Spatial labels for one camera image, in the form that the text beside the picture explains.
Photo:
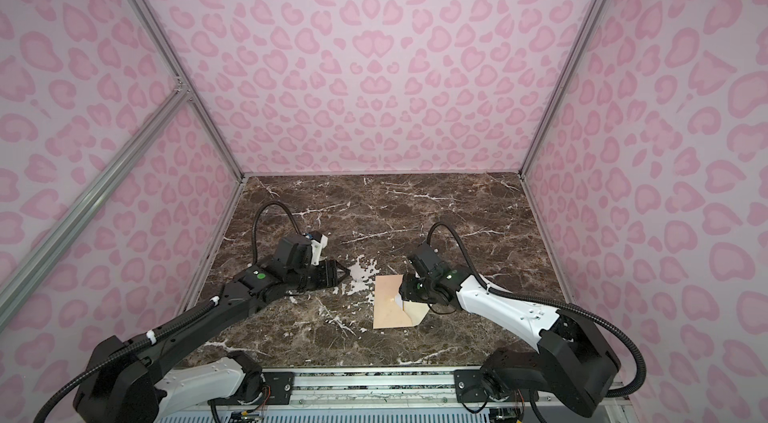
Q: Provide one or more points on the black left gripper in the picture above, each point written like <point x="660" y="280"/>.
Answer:
<point x="326" y="270"/>

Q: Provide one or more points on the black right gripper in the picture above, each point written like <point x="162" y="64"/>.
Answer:
<point x="405" y="289"/>

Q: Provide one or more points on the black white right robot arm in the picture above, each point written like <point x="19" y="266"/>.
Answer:
<point x="575" y="355"/>

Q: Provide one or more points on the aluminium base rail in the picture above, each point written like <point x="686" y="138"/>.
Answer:
<point x="380" y="394"/>

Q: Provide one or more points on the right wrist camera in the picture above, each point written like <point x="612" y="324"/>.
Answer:
<point x="426" y="262"/>

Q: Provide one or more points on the corner aluminium post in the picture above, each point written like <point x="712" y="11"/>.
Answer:
<point x="578" y="48"/>
<point x="161" y="41"/>

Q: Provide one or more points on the right corner aluminium post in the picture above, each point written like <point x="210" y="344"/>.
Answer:
<point x="578" y="48"/>

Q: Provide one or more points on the peach paper envelope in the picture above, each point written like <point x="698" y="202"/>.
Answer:
<point x="390" y="310"/>

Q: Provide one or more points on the left corner aluminium post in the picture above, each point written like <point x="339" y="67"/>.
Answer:
<point x="161" y="41"/>

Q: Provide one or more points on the left diagonal aluminium strut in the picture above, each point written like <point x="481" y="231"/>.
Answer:
<point x="39" y="262"/>

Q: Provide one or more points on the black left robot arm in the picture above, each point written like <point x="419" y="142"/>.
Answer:
<point x="138" y="380"/>

